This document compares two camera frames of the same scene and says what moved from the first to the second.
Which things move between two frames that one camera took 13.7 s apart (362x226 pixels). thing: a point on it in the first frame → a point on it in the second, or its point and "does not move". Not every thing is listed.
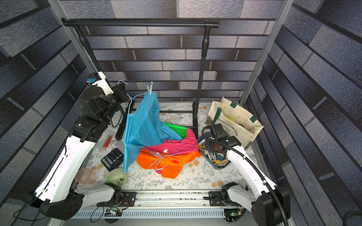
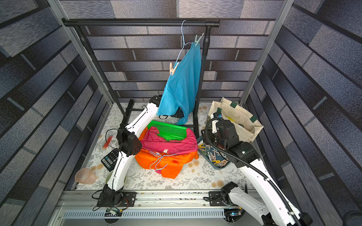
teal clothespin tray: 216,160 does not move
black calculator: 113,159 does not move
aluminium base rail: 167,204 does not move
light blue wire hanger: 131,98 → 184,44
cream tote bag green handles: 235,119 does not move
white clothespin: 151,88 → 195,39
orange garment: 170,165 does not move
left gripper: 120,92 → 181,115
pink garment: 188,144 does not move
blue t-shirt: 143,128 → 182,87
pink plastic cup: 85,176 does not move
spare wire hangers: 154,166 does not move
